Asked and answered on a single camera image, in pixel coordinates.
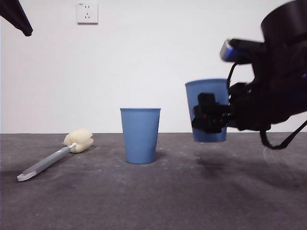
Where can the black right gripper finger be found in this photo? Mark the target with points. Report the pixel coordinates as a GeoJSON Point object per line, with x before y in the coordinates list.
{"type": "Point", "coordinates": [211, 115]}

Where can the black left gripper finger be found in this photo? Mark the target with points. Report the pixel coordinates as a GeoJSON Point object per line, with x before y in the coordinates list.
{"type": "Point", "coordinates": [14, 14]}

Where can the blue ribbed plastic cup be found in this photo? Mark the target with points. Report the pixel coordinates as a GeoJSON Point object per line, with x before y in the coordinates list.
{"type": "Point", "coordinates": [206, 87]}
{"type": "Point", "coordinates": [140, 136]}

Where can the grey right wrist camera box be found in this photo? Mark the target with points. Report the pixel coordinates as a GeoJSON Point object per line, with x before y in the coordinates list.
{"type": "Point", "coordinates": [227, 51]}

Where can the white wall socket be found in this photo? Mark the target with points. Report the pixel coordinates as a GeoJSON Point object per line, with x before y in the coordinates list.
{"type": "Point", "coordinates": [87, 13]}

